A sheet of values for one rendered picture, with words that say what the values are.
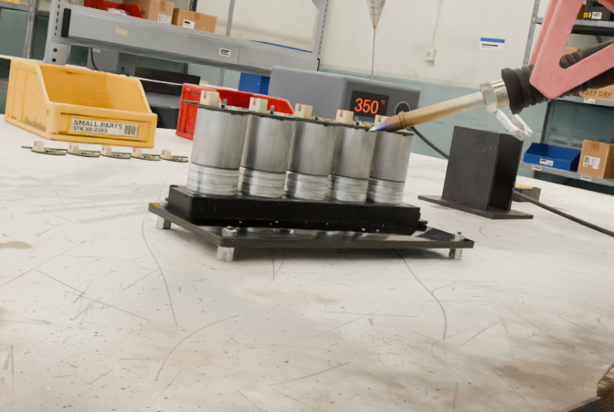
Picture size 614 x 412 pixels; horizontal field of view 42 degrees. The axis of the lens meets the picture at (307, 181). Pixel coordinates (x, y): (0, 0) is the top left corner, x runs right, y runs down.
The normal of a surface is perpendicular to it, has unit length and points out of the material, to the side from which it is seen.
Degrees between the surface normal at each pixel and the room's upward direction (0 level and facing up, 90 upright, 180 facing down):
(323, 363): 0
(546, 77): 98
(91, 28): 90
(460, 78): 90
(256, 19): 90
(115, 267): 0
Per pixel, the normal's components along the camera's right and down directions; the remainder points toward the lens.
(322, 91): -0.81, -0.06
